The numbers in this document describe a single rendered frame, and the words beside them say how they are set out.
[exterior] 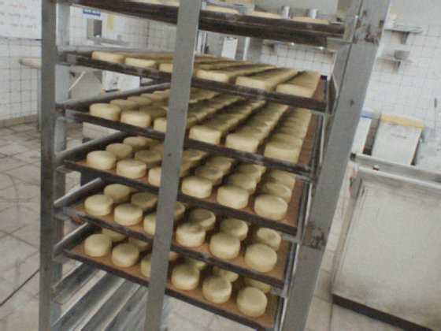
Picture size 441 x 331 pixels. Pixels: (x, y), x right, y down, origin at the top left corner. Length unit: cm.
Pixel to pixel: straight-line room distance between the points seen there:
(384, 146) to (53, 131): 516
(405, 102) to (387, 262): 408
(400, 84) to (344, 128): 561
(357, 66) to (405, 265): 193
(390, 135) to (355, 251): 341
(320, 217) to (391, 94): 560
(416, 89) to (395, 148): 106
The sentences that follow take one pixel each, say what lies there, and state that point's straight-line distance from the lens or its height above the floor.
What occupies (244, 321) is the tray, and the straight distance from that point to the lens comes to 62.
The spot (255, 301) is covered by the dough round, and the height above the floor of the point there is 106.
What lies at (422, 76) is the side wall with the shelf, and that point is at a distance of 607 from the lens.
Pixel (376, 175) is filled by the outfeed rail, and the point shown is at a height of 88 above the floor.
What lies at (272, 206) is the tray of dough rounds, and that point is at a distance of 53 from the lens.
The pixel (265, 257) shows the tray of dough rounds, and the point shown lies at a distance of 58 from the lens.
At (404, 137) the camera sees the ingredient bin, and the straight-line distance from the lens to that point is 548.
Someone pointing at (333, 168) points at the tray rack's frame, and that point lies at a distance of 46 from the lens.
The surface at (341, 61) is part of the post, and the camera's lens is 105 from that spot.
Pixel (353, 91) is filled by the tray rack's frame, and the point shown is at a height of 143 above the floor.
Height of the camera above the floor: 147
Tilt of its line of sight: 15 degrees down
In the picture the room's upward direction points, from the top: 8 degrees clockwise
